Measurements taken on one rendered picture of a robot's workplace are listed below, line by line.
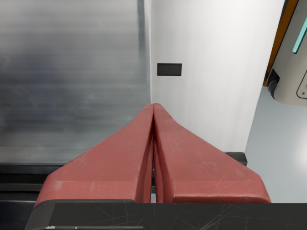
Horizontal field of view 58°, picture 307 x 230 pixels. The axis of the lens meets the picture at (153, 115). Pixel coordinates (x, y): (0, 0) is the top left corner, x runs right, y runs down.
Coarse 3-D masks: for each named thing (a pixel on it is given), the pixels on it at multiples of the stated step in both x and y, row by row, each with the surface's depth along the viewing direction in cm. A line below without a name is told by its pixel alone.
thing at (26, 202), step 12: (0, 192) 44; (12, 192) 44; (24, 192) 44; (36, 192) 44; (0, 204) 49; (12, 204) 49; (24, 204) 49; (0, 216) 51; (12, 216) 51; (24, 216) 51; (0, 228) 54; (12, 228) 53; (24, 228) 53
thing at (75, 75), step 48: (0, 0) 29; (48, 0) 29; (96, 0) 29; (144, 0) 26; (0, 48) 32; (48, 48) 32; (96, 48) 32; (144, 48) 32; (0, 96) 36; (48, 96) 36; (96, 96) 36; (144, 96) 35; (0, 144) 41; (48, 144) 41; (96, 144) 40
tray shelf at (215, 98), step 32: (160, 0) 29; (192, 0) 29; (224, 0) 29; (256, 0) 29; (160, 32) 31; (192, 32) 31; (224, 32) 31; (256, 32) 31; (192, 64) 33; (224, 64) 33; (256, 64) 33; (160, 96) 36; (192, 96) 36; (224, 96) 35; (256, 96) 35; (192, 128) 39; (224, 128) 38
